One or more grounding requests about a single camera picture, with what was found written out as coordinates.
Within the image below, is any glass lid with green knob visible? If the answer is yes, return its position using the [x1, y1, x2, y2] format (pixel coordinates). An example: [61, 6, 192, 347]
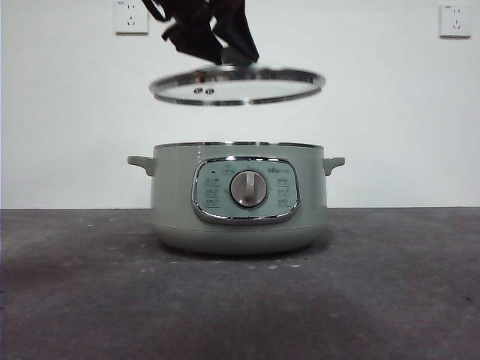
[148, 50, 326, 108]

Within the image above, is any pale green electric cooking pot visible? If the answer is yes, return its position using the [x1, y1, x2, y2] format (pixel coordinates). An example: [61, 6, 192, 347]
[126, 141, 347, 257]

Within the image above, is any black cable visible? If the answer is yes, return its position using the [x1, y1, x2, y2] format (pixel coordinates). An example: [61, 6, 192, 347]
[140, 0, 168, 23]

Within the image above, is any white wall socket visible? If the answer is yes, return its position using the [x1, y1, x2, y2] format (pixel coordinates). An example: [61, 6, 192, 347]
[114, 0, 149, 37]
[438, 3, 473, 39]

